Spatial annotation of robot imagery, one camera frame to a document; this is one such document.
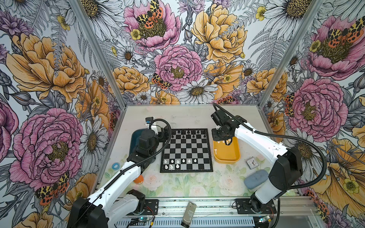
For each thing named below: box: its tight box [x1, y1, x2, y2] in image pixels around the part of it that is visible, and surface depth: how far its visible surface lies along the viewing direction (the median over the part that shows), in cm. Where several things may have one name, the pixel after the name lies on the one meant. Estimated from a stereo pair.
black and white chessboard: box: [159, 128, 214, 173], surface depth 93 cm
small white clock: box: [245, 156, 260, 170], surface depth 89 cm
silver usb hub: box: [180, 201, 197, 228], surface depth 70 cm
